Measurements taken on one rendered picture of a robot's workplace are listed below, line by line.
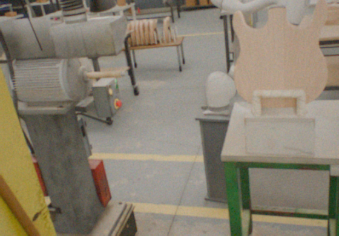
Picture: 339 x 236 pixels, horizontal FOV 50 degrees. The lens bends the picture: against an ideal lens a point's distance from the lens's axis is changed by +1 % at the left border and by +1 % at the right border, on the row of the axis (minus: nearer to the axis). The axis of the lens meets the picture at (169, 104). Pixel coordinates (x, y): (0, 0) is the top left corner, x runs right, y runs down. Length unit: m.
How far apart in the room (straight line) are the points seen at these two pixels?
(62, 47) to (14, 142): 0.82
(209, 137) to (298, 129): 1.11
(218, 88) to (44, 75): 1.13
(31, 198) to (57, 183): 1.18
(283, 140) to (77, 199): 1.22
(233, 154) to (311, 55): 0.52
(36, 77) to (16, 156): 0.98
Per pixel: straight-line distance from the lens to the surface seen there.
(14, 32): 1.92
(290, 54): 1.45
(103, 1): 1.77
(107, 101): 2.11
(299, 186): 2.98
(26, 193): 1.00
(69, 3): 1.66
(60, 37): 1.68
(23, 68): 1.94
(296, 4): 1.83
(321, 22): 1.42
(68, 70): 1.79
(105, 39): 1.58
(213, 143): 2.54
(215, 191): 2.78
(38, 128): 2.04
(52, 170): 2.15
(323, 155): 1.59
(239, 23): 1.43
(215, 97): 2.43
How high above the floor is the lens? 1.76
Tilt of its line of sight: 23 degrees down
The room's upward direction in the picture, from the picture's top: 8 degrees counter-clockwise
